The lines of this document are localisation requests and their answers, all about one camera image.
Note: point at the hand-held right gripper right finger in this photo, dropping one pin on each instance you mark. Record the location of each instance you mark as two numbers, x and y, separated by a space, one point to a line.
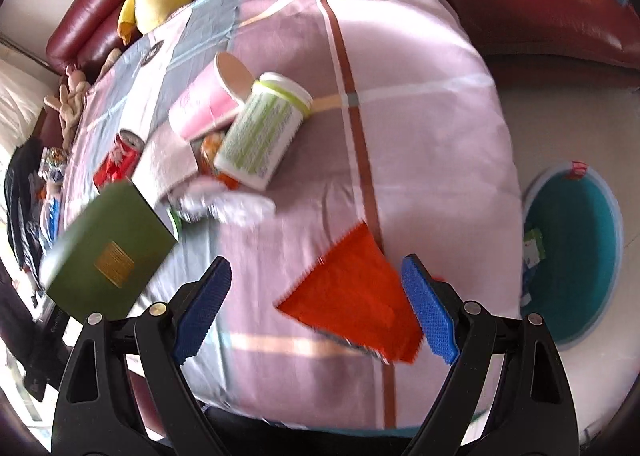
430 306

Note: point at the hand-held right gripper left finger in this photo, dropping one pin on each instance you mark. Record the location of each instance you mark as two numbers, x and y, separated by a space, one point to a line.
202 308

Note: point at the red orange snack packet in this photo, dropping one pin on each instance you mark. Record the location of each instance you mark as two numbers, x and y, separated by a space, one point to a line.
350 291

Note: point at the clear plastic wrapper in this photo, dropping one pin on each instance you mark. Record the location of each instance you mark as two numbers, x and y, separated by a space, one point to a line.
230 208

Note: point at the olive green box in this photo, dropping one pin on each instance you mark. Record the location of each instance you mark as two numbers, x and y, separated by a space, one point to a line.
110 246

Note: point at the teal plastic bin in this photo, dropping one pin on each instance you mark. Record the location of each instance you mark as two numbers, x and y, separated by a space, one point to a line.
575 236

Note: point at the white paper sheet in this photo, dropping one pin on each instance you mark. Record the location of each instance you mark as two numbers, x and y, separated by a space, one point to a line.
162 164

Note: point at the small orange snack packet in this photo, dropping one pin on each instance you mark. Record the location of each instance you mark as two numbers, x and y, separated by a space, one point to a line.
212 149

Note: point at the red soda can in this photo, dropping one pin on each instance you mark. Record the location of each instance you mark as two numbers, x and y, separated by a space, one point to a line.
117 161

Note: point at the checked pink grey blanket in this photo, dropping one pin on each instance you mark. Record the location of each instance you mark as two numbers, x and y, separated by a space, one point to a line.
400 136

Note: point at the white jar with green label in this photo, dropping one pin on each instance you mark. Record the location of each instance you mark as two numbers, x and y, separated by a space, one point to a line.
260 136

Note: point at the colourful printed packet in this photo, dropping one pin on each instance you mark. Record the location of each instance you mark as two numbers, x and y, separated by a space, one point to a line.
50 186

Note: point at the pink paper cup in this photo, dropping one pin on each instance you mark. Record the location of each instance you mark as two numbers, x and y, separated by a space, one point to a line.
205 106

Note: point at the black clothing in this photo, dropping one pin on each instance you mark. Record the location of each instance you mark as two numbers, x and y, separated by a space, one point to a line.
22 196

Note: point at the beige rabbit plush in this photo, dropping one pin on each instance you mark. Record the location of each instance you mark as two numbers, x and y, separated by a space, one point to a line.
70 96

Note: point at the dark red leather sofa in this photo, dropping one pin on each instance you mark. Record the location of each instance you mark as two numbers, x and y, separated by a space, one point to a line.
525 11

